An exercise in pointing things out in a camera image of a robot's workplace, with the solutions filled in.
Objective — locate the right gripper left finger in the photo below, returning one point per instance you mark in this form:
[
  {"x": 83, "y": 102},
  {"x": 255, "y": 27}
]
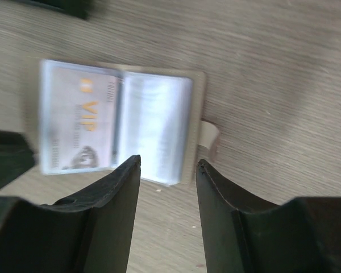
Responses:
[{"x": 87, "y": 231}]

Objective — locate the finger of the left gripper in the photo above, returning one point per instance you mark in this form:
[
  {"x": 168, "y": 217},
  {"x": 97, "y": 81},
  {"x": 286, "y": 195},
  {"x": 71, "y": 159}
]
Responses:
[{"x": 16, "y": 156}]

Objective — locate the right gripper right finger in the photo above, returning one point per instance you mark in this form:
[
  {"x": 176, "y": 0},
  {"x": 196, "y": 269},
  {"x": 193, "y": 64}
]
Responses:
[{"x": 245, "y": 233}]

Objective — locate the grey card holder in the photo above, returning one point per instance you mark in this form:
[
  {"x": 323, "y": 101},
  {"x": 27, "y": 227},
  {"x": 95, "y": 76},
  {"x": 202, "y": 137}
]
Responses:
[{"x": 158, "y": 116}]

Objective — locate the silver VIP card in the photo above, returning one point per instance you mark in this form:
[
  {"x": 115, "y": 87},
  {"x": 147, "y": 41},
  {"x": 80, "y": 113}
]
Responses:
[{"x": 81, "y": 120}]

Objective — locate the black three-slot tray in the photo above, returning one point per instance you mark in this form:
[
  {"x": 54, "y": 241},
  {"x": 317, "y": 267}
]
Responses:
[{"x": 81, "y": 9}]

